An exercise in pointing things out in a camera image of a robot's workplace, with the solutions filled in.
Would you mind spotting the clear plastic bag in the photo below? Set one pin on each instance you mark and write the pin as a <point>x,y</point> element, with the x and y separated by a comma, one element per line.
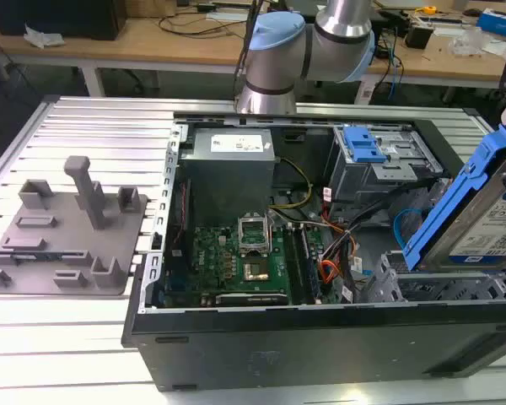
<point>472,42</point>

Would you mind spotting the black graphics card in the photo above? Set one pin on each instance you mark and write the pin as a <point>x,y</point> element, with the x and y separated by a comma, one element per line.
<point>253,299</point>

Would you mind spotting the CPU socket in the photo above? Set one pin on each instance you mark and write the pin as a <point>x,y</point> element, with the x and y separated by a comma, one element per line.
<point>256,271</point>

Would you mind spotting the green motherboard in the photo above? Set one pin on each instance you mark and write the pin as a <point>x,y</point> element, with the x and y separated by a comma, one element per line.
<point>219,261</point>

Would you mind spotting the white crumpled plastic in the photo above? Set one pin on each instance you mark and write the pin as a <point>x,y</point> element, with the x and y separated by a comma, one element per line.
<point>42,38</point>

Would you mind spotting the blue cardboard box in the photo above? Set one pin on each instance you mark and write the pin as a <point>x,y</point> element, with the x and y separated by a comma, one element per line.
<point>497,23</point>

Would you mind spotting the silver optical drive cage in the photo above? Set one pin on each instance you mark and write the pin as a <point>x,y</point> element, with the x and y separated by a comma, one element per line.
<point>362,181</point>

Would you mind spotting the yellow tape roll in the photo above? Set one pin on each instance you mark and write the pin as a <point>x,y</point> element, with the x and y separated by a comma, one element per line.
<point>429,10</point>

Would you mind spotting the hard disk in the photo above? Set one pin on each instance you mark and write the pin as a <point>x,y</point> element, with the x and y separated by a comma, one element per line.
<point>480,228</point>

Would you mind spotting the RAM stick in slot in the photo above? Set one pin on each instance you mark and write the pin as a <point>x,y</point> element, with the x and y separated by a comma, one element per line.
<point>312,266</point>

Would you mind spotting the black PC case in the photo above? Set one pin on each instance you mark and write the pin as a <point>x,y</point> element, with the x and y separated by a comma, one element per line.
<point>278,350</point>

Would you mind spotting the black box on desk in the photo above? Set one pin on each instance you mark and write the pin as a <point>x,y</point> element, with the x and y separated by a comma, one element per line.
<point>67,17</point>

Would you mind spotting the wooden desk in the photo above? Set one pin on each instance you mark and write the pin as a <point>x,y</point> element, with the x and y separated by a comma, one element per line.
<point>152,46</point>

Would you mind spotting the perforated metal disk bay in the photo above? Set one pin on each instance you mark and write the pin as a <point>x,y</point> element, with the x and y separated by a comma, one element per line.
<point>388,287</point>

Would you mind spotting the grey power supply unit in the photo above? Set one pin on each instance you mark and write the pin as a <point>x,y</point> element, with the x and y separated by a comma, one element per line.
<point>227,181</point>

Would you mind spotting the grey parts rack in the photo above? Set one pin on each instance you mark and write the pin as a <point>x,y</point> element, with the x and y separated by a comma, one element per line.
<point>67,253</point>

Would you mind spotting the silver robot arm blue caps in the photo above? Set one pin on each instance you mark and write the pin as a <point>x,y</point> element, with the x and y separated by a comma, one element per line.
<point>278,59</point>

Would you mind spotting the small black adapter box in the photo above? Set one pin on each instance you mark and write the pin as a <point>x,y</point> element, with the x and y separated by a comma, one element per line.
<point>419,36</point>

